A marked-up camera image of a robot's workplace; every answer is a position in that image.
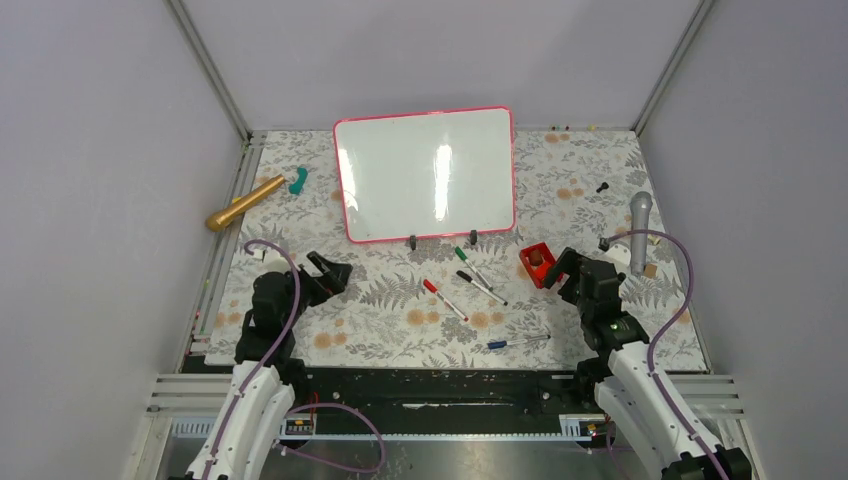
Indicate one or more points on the silver microphone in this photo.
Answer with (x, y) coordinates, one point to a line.
(641, 205)

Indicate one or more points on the gold microphone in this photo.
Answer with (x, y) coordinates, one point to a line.
(220, 220)

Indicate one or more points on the floral patterned mat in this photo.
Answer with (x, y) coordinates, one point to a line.
(386, 318)

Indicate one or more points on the red cap marker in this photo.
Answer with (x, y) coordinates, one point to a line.
(450, 305)

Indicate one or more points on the blue cap marker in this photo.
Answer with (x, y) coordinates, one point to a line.
(496, 345)

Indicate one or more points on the pink framed whiteboard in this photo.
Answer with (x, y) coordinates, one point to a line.
(427, 174)

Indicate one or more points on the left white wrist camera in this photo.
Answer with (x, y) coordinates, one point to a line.
(270, 260)

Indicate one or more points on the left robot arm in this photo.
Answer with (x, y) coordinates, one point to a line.
(267, 380)

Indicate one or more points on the black cap marker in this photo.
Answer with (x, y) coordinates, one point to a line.
(478, 285)

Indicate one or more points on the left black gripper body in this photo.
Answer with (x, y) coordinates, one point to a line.
(315, 290)

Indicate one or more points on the teal plastic piece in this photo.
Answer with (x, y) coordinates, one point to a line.
(297, 186)

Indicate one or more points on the green cap marker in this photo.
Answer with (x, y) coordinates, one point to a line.
(478, 274)

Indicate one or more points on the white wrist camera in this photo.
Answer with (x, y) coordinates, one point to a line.
(270, 260)
(616, 252)

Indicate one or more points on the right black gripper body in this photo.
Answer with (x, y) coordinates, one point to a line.
(570, 292)

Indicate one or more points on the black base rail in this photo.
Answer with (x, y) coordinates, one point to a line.
(418, 401)

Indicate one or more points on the brown block in box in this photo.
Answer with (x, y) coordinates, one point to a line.
(536, 258)

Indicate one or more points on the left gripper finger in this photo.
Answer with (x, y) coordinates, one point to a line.
(337, 276)
(319, 262)

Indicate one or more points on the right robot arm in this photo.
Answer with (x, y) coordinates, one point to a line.
(623, 380)

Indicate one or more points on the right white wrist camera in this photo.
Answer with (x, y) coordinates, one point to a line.
(616, 252)

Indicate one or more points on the red plastic box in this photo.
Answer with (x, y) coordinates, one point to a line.
(537, 273)

